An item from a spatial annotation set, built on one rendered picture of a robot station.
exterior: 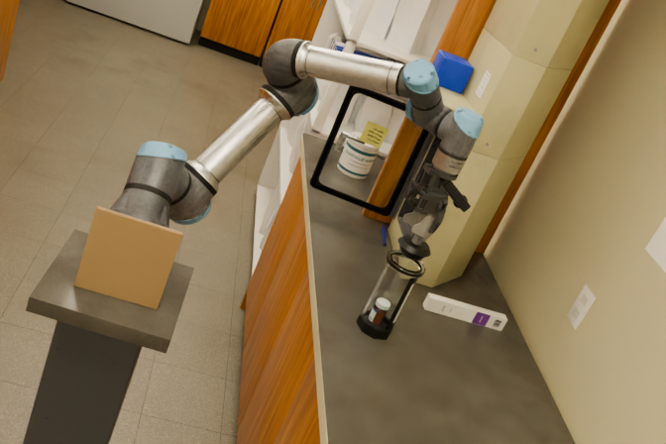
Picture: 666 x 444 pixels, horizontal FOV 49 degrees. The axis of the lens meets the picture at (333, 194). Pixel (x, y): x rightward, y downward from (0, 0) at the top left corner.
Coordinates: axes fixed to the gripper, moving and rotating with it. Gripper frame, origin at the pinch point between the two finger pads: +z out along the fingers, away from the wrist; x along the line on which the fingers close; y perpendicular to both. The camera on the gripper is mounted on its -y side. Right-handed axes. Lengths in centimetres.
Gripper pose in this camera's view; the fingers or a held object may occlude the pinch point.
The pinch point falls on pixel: (419, 237)
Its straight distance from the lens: 191.6
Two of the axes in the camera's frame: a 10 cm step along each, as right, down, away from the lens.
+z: -3.6, 8.5, 3.9
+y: -8.8, -1.7, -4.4
